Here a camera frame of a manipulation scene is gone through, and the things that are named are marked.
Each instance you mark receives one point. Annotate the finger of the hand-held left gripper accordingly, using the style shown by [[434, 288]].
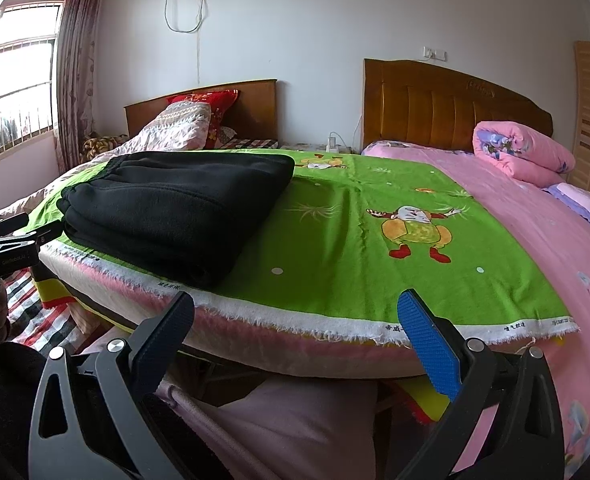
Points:
[[5, 224], [45, 237]]

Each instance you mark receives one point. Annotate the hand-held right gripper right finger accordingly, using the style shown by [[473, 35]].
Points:
[[422, 340]]

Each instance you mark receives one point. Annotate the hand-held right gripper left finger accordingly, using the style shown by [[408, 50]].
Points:
[[162, 340]]

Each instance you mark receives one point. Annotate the black pants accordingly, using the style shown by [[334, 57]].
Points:
[[175, 210]]

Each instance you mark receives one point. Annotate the tiger plush toy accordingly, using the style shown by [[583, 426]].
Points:
[[97, 147]]

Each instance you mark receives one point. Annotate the pink fleece pad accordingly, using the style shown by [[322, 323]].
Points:
[[300, 355]]

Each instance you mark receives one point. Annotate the green printed blanket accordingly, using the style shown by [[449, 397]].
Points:
[[350, 240]]

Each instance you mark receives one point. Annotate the barred window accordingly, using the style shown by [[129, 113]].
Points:
[[15, 85]]

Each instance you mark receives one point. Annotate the pink bedsheet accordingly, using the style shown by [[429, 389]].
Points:
[[525, 240]]

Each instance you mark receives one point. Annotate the pale pink cloth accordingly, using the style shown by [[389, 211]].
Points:
[[300, 430]]

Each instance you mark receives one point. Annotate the pale pink floral quilt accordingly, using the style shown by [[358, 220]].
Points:
[[175, 130]]

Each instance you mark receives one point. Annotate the pink patterned curtain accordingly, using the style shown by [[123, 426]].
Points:
[[80, 60]]

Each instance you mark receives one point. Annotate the purple pillow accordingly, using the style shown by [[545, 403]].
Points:
[[575, 197]]

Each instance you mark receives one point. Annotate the folded pink floral quilt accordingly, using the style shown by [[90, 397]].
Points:
[[525, 155]]

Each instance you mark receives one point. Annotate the white charger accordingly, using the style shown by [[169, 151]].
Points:
[[332, 144]]

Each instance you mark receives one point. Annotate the red patterned pillow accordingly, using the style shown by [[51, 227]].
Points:
[[220, 105]]

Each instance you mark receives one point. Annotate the nightstand with patterned cover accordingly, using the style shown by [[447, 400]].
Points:
[[300, 146]]

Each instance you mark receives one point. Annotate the large wooden headboard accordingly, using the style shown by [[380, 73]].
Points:
[[425, 105]]

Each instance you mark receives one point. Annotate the small wooden headboard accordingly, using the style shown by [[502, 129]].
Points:
[[255, 105]]

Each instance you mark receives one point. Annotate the white wall socket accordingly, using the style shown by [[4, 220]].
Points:
[[435, 53]]

